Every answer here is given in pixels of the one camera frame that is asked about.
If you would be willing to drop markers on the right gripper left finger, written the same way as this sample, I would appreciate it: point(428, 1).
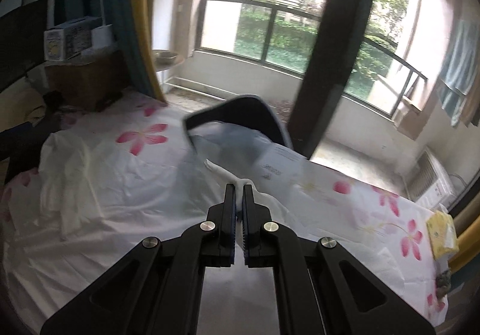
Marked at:
point(156, 287)

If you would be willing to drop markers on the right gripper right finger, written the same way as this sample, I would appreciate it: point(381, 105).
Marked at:
point(320, 287)

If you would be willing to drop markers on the white large garment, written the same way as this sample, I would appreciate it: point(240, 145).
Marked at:
point(142, 168)

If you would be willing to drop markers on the floral pink bed sheet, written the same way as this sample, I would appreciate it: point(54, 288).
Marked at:
point(385, 232)

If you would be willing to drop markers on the yellow tissue pack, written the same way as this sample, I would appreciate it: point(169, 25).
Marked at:
point(442, 235)

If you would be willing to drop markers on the white appliance on balcony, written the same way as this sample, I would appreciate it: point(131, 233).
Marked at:
point(428, 184)

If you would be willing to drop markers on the cardboard box on balcony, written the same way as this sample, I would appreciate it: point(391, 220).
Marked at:
point(409, 120)

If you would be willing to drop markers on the brown wooden nightstand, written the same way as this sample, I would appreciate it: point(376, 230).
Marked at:
point(91, 83)

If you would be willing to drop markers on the metal basin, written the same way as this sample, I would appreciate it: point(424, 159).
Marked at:
point(164, 57)

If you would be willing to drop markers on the black balcony railing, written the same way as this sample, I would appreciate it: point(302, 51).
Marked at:
point(281, 37)

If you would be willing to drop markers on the hanging light blue towel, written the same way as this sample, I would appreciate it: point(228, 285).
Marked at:
point(459, 70)

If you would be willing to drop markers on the white blue carton box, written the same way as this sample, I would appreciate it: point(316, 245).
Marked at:
point(67, 39)

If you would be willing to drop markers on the teal and yellow curtain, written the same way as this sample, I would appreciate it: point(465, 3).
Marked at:
point(131, 15)

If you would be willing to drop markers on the dark window frame pillar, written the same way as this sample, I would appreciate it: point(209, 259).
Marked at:
point(339, 37)

